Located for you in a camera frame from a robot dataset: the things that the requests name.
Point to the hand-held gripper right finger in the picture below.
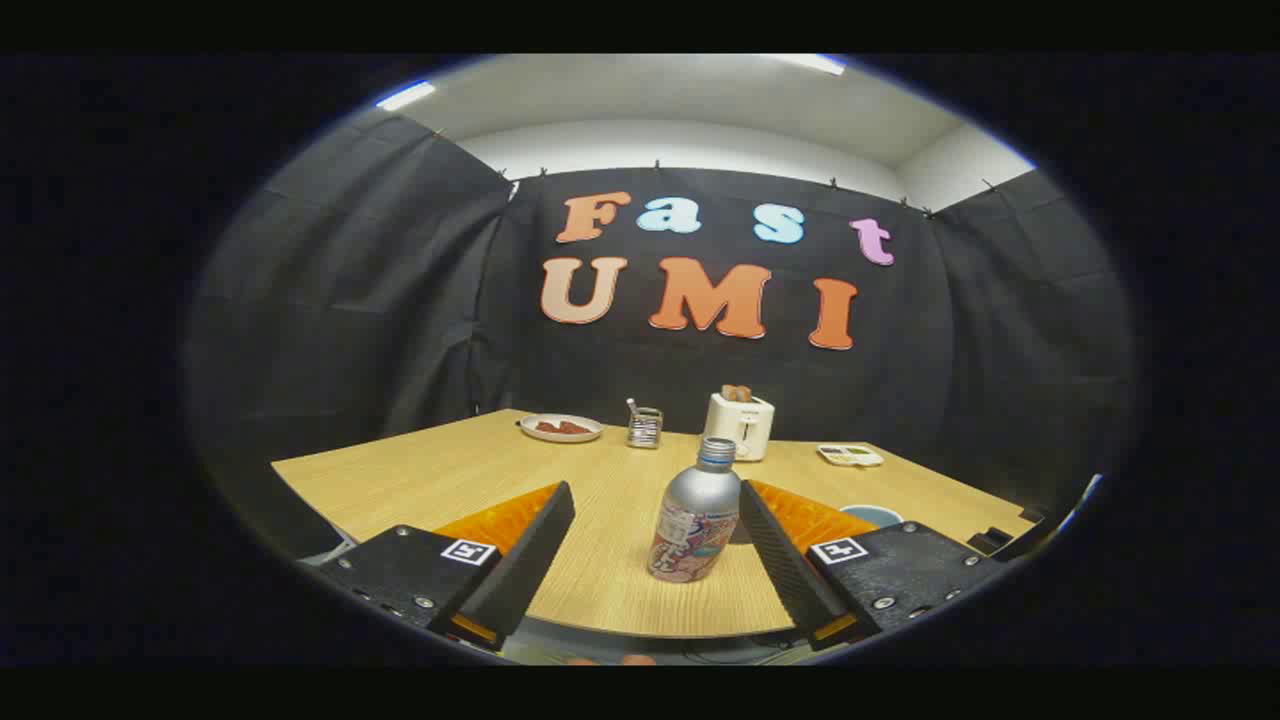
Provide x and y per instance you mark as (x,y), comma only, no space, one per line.
(780,550)

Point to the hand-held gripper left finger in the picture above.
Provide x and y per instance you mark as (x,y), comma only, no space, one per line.
(535,545)

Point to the silver juice bottle printed label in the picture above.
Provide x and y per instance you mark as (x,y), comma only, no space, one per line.
(697,500)

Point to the white cup blue inside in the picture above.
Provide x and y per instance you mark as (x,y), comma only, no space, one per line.
(872,515)

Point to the white plate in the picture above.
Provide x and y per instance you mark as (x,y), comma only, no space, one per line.
(560,437)

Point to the wooden table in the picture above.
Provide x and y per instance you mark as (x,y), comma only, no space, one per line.
(450,470)

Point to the white condiment tray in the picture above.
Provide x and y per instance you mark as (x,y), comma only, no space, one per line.
(850,456)

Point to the brown meat piece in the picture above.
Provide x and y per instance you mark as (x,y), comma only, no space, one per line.
(577,429)
(548,427)

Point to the white toaster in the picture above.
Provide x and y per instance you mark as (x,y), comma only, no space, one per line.
(738,428)

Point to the metal mesh utensil holder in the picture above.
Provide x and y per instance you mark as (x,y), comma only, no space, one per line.
(645,430)

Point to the toast slices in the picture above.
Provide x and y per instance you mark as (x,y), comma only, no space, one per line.
(737,393)

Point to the black table clamp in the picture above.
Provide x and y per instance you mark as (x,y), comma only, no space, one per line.
(990,540)

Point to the ceiling light panel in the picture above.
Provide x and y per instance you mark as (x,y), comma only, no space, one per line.
(406,96)
(812,63)

